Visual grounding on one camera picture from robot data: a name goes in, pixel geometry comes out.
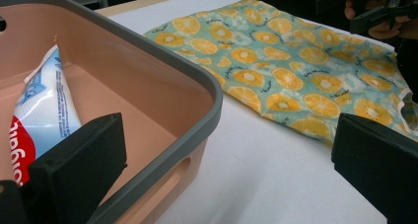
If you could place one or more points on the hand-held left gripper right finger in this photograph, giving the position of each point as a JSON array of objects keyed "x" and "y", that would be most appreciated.
[{"x": 381, "y": 164}]

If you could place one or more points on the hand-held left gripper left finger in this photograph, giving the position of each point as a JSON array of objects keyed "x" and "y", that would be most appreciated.
[{"x": 79, "y": 164}]

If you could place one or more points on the white red toothpaste tube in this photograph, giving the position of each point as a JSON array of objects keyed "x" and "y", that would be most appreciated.
[{"x": 46, "y": 109}]

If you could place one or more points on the pink basin with grey rim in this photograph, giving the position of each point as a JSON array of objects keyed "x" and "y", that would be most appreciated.
[{"x": 148, "y": 95}]

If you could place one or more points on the orange slice print cloth bag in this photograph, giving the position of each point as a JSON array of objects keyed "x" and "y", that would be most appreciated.
[{"x": 263, "y": 53}]

